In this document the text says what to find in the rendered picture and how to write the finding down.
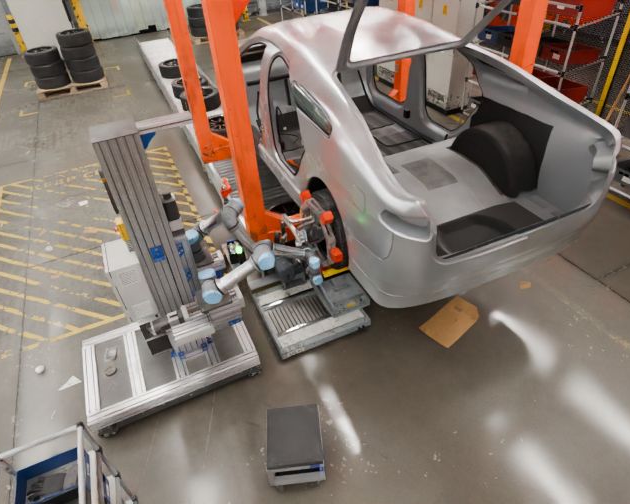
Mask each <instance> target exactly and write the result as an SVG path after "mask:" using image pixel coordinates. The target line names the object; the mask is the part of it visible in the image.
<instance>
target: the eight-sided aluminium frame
mask: <svg viewBox="0 0 630 504"><path fill-rule="evenodd" d="M316 207H317V208H318V210H319V211H318V210H317V208H316ZM309 208H311V209H312V211H313V212H314V213H315V214H316V215H317V217H318V219H319V222H320V225H321V228H322V230H323V233H324V236H325V239H326V246H327V260H326V258H325V257H324V256H323V254H322V253H321V252H320V251H319V249H318V247H317V244H313V246H314V247H312V245H309V248H310V249H311V250H312V251H313V254H314V255H315V257H317V258H318V259H319V260H320V266H321V267H322V268H324V267H327V266H330V265H331V264H333V263H334V262H333V261H332V260H331V258H330V257H329V250H330V249H331V247H332V249H333V248H336V240H335V235H334V234H333V231H332V228H331V226H330V224H327V225H326V226H327V229H328V232H329V234H330V236H329V235H328V233H327V230H326V227H325V225H324V226H323V225H322V223H321V220H320V216H321V214H322V213H324V212H325V210H324V209H323V208H322V207H321V206H320V205H319V204H318V202H317V201H316V200H315V199H314V198H311V199H307V200H305V202H304V203H303V205H302V206H301V207H300V210H301V218H305V212H306V217H309ZM316 253H317V254H318V255H319V257H320V258H321V259H320V258H319V257H318V255H317V254H316ZM321 260H322V261H323V262H322V261H321Z"/></svg>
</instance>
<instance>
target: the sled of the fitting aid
mask: <svg viewBox="0 0 630 504"><path fill-rule="evenodd" d="M310 282H311V285H312V287H313V288H314V290H315V291H316V293H317V294H318V296H319V297H320V299H321V300H322V302H323V303H324V305H325V306H326V308H327V309H328V311H329V312H330V314H331V315H332V317H333V318H337V317H339V316H342V315H345V314H347V313H350V312H352V311H355V310H358V309H360V308H363V307H365V306H368V305H370V298H369V297H368V296H367V295H366V293H365V292H364V296H361V297H358V298H356V299H353V300H350V301H348V302H345V303H342V304H340V305H337V306H333V304H332V303H331V302H330V300H329V299H328V297H327V296H326V294H325V293H324V291H323V290H322V288H321V287H320V286H319V285H315V284H314V283H313V282H312V280H311V279H310Z"/></svg>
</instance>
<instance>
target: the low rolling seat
mask: <svg viewBox="0 0 630 504"><path fill-rule="evenodd" d="M321 432H322V428H321V427H320V418H319V408H318V405H317V404H308V405H299V406H290V407H281V408H272V409H267V411H266V468H267V469H266V471H267V475H268V478H269V482H270V485H271V486H277V488H278V489H279V491H280V492H282V491H283V490H284V489H283V485H286V484H295V483H304V482H312V481H313V482H312V485H313V486H314V487H317V486H318V484H319V483H320V481H321V480H323V479H324V480H326V477H325V467H324V457H323V447H322V437H321Z"/></svg>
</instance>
